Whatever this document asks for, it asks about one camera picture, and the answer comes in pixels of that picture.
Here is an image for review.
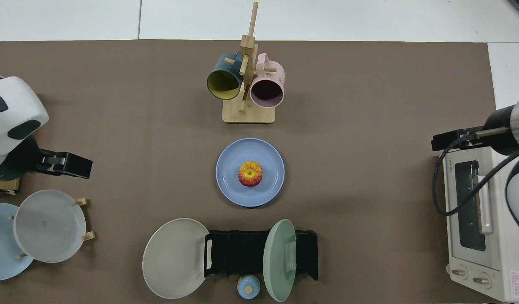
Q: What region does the red yellow apple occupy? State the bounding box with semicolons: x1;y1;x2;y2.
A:
238;161;263;187

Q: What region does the pale grey plate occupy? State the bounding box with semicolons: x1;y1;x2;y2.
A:
13;190;87;263

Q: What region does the wooden peg plate rack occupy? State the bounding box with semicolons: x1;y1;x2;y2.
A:
8;198;95;259

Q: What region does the light blue plate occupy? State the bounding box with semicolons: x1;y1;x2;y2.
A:
0;203;35;282

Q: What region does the beige plate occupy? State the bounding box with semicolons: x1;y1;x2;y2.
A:
142;218;212;299

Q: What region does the black dish rack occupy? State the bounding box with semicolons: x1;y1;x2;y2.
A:
204;229;319;281

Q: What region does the green plate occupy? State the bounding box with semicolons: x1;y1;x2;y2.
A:
263;219;297;303

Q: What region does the brown table cloth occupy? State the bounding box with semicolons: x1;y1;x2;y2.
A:
0;40;498;304

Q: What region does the pale toaster oven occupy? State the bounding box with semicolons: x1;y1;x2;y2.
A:
439;146;519;303

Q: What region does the dark teal cup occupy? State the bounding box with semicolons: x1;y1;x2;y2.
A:
207;52;244;100

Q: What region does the wooden cup stand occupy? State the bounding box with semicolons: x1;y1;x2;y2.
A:
222;1;278;124

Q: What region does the pink cup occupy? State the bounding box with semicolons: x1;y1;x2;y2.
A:
250;53;285;109

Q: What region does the wire basket with wooden floor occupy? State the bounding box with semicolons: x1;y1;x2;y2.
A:
0;73;21;195

